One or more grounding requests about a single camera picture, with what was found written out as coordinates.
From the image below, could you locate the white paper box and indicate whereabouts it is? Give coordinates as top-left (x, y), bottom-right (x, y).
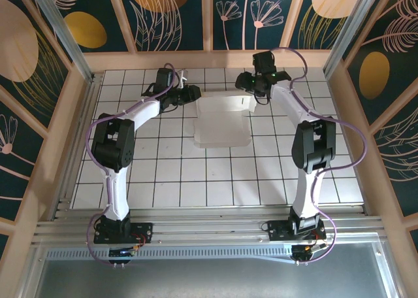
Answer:
top-left (192, 88), bottom-right (259, 148)

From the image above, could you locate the grey metal sheet panel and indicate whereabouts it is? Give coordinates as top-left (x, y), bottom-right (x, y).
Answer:
top-left (32, 242), bottom-right (393, 298)

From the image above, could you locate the aluminium corner post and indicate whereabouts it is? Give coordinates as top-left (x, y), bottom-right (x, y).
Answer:
top-left (323, 0), bottom-right (381, 80)
top-left (25, 0), bottom-right (95, 82)

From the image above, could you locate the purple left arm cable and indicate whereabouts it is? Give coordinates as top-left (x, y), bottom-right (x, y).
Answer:
top-left (85, 62), bottom-right (184, 266)

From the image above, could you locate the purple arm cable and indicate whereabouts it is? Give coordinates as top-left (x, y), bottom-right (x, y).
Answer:
top-left (270, 47), bottom-right (367, 266)
top-left (85, 62), bottom-right (184, 266)

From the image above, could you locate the aluminium side rail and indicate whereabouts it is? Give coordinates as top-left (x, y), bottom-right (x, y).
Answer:
top-left (52, 75), bottom-right (105, 220)

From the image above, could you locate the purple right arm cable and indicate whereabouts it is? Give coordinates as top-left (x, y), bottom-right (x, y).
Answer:
top-left (270, 47), bottom-right (367, 266)

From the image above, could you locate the aluminium rail frame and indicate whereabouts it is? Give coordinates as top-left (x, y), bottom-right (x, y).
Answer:
top-left (32, 205), bottom-right (385, 246)

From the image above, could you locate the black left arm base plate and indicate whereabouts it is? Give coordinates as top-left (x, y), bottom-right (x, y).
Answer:
top-left (93, 222), bottom-right (154, 245)

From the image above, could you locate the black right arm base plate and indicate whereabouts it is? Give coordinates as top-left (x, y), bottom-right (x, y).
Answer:
top-left (267, 220), bottom-right (327, 242)

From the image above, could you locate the slotted grey cable duct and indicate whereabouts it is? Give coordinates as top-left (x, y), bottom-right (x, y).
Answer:
top-left (45, 247), bottom-right (295, 262)

